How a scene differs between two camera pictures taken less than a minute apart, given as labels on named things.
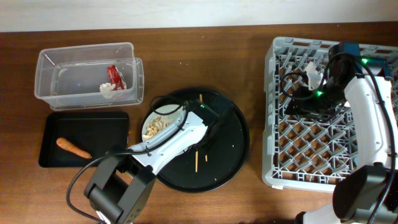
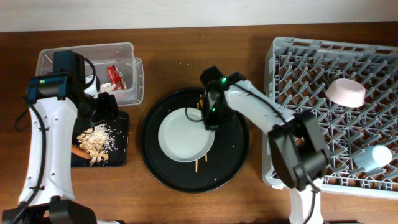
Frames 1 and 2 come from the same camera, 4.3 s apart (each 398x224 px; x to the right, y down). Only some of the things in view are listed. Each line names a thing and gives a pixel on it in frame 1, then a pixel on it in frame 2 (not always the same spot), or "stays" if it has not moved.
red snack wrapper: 115,78 stays
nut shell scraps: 155,125 -> 99,142
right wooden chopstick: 201,98 stays
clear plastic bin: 70,77 stays
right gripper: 301,107 -> 211,124
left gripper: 208,144 -> 110,107
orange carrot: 64,144 stays
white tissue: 105,89 stays
